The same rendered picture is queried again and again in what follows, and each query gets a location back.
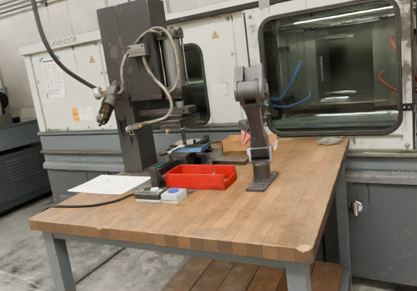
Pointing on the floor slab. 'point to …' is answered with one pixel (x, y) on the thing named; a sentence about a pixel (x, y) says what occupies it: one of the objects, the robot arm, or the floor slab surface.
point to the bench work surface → (224, 227)
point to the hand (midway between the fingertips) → (244, 144)
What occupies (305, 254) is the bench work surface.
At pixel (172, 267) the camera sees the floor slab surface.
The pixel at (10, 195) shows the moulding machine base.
